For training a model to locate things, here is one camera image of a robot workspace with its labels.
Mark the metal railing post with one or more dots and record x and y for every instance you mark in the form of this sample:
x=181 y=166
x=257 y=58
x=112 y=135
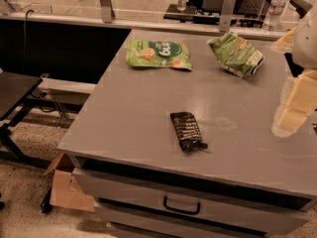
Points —
x=107 y=13
x=226 y=15

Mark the grey drawer cabinet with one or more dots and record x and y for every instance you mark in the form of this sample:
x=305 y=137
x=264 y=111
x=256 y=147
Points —
x=130 y=199

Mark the green chip bag right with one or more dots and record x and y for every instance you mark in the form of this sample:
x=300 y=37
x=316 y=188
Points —
x=236 y=54

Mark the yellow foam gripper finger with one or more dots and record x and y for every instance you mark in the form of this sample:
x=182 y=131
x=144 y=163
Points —
x=284 y=44
x=298 y=100

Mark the brown cardboard box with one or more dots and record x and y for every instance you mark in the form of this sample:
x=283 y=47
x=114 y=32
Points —
x=66 y=191

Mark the metal railing post right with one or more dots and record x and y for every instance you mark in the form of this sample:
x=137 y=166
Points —
x=226 y=15

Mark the black rxbar chocolate wrapper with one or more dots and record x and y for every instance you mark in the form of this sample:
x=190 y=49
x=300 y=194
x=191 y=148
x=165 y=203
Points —
x=187 y=132

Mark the black drawer handle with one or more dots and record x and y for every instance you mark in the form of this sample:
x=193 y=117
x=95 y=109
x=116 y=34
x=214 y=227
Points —
x=180 y=206

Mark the black office chair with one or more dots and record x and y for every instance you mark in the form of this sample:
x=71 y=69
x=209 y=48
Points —
x=301 y=7

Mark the green snack bag left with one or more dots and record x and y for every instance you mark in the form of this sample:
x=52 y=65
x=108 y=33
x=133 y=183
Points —
x=167 y=54

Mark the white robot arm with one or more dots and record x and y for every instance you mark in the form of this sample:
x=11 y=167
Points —
x=304 y=52

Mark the metal railing post left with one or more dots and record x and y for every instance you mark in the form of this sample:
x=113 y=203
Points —
x=107 y=13

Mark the clear water bottle right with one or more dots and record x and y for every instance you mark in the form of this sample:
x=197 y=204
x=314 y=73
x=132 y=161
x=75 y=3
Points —
x=273 y=14

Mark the black side table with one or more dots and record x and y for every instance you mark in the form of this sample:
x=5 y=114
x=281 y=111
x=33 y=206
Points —
x=14 y=89

